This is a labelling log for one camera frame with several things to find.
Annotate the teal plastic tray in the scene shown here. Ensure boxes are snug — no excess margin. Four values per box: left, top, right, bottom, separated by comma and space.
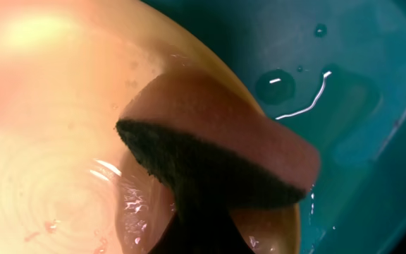
149, 0, 406, 253

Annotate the yellow-green plate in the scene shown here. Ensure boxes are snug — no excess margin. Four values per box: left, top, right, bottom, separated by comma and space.
0, 0, 302, 254

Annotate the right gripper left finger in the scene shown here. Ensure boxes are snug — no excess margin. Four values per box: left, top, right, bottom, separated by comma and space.
148, 213, 202, 254

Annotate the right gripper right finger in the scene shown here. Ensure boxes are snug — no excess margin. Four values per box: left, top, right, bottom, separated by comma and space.
202, 210, 254, 254

